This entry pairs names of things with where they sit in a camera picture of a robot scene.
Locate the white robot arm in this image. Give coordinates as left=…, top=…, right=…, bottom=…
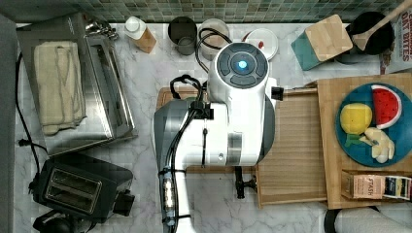
left=152, top=42, right=283, bottom=233

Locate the grey metal cup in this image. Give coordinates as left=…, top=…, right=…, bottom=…
left=168, top=17, right=197, bottom=55

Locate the wooden cutting board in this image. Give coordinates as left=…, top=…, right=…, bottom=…
left=153, top=89, right=265, bottom=175

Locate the clear cereal jar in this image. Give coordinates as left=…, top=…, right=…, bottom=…
left=198, top=18, right=229, bottom=61

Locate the wooden drawer tray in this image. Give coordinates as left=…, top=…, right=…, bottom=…
left=256, top=88, right=326, bottom=208

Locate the juice bottle white cap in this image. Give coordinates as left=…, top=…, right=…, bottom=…
left=124, top=17, right=156, bottom=53

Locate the bamboo box stand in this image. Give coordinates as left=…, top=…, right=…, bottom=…
left=317, top=73, right=412, bottom=210

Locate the black two-slot toaster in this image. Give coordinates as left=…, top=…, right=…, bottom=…
left=33, top=153, right=135, bottom=223

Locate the teal box with wooden lid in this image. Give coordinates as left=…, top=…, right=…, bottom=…
left=291, top=15, right=353, bottom=71

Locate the plush yellow lemon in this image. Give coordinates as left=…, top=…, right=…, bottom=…
left=339, top=103, right=372, bottom=135

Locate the beige folded towel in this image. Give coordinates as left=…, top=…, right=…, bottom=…
left=34, top=41, right=86, bottom=135

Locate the wooden tea organizer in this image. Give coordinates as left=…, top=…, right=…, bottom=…
left=341, top=172, right=397, bottom=200

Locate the stash tea box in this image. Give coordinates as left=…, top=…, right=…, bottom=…
left=350, top=175, right=385, bottom=199

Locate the wooden spatula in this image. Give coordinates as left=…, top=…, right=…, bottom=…
left=352, top=0, right=412, bottom=50

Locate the plush watermelon slice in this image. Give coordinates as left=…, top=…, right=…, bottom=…
left=371, top=84, right=402, bottom=129

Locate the black pot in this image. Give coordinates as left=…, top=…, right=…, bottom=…
left=346, top=12, right=395, bottom=55

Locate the blue plate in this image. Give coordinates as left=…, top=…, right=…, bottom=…
left=335, top=83, right=411, bottom=167

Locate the oat bites cereal box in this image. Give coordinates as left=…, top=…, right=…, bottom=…
left=380, top=9, right=412, bottom=74

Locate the dark tea box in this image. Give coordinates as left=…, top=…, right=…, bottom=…
left=384, top=176, right=411, bottom=201

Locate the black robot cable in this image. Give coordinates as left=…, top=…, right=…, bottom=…
left=193, top=27, right=233, bottom=74

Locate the black power cable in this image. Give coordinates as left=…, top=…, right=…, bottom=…
left=15, top=51, right=49, bottom=183

